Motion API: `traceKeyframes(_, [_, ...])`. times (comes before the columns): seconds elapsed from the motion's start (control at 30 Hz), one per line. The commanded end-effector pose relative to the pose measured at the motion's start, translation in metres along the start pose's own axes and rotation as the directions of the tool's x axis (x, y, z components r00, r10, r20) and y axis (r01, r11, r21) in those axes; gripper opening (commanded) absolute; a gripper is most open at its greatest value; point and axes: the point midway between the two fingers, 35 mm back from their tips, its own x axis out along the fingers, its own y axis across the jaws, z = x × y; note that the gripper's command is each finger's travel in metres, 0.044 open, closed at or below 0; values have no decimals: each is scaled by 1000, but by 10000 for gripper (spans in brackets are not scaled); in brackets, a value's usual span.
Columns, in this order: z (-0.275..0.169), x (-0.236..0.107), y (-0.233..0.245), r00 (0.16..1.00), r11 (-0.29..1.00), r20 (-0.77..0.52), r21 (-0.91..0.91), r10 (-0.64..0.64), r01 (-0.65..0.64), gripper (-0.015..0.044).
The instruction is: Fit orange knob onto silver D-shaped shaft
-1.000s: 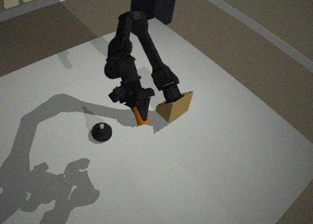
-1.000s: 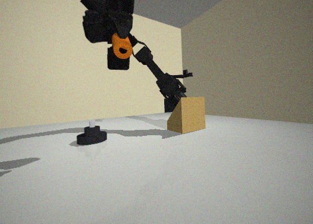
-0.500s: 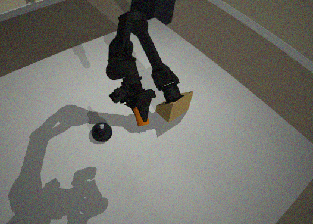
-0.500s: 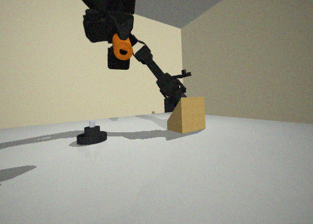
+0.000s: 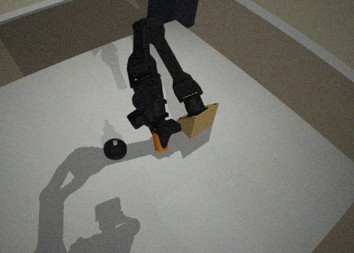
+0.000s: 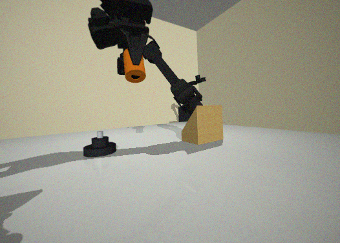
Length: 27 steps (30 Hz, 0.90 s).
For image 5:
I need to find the orange knob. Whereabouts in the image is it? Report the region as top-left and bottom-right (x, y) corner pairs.
(152, 129), (168, 152)

